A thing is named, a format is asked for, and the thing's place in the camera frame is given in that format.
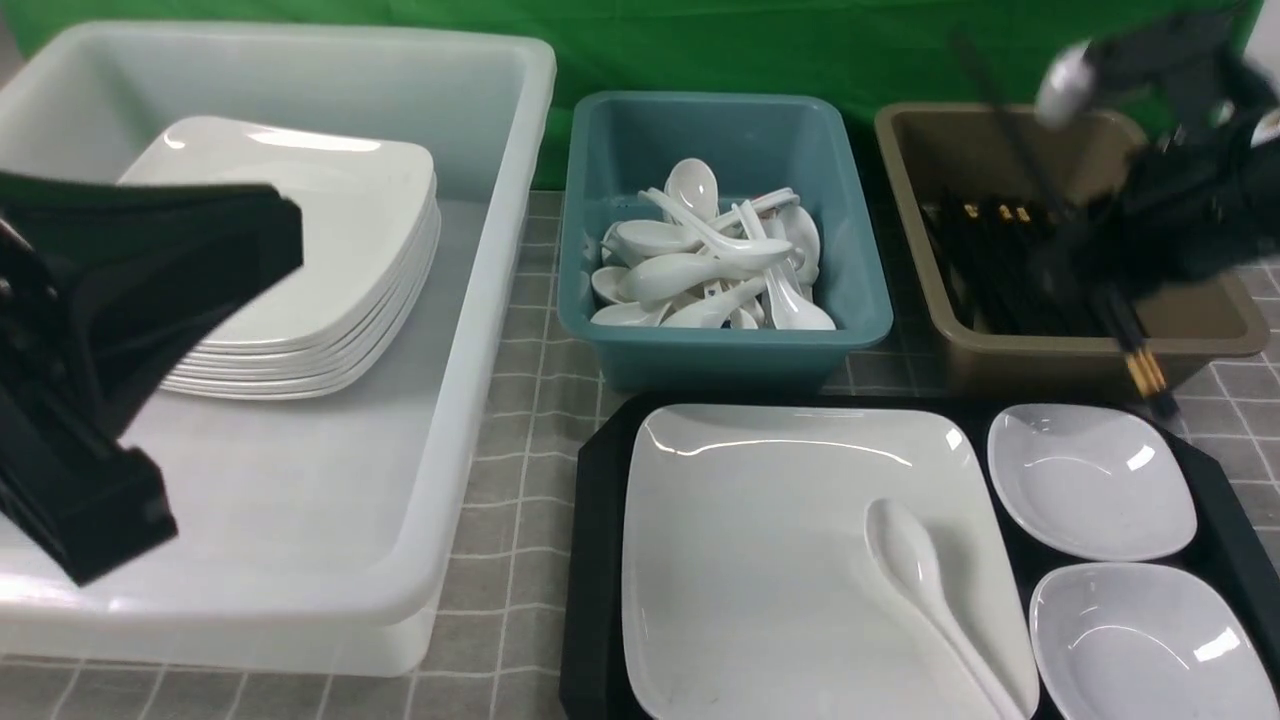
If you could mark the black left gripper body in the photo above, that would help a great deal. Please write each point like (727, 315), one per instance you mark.
(106, 287)

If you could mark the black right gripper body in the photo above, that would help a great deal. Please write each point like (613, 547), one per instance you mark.
(1203, 198)

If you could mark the small white bowl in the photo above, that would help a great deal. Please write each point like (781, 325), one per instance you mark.
(1132, 640)
(1093, 482)

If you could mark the white ceramic soup spoon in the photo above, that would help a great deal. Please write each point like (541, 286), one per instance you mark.
(907, 558)

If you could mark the large white square plate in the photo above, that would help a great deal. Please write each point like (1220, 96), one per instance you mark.
(747, 588)

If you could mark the brown plastic bin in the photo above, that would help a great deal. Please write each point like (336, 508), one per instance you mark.
(932, 150)

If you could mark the bundle of black chopsticks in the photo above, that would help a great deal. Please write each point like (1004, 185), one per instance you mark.
(984, 247)

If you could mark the stack of white plates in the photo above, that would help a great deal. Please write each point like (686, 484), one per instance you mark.
(371, 225)

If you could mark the large white plastic tub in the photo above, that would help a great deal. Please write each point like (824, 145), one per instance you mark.
(313, 534)

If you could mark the green backdrop cloth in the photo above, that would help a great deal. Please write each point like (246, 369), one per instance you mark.
(858, 55)

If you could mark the pile of white spoons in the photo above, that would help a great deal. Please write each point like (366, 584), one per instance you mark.
(753, 266)

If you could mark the teal plastic bin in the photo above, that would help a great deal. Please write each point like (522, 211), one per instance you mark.
(623, 143)

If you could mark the grey checked tablecloth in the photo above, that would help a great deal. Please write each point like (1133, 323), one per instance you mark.
(496, 646)

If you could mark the black serving tray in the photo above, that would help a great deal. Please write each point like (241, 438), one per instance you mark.
(1225, 553)

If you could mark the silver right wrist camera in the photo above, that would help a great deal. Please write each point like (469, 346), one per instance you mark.
(1067, 87)

